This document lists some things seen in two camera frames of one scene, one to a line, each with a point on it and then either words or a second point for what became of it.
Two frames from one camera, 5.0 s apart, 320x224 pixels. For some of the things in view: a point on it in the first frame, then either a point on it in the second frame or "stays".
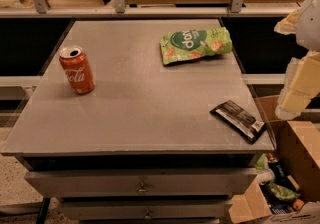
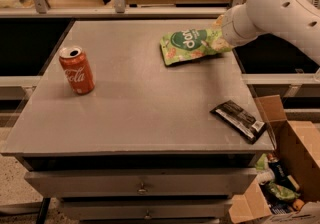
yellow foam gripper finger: (287, 26) to (219, 20)
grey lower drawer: (149, 209) stays
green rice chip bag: (191, 43) stays
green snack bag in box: (283, 192) stays
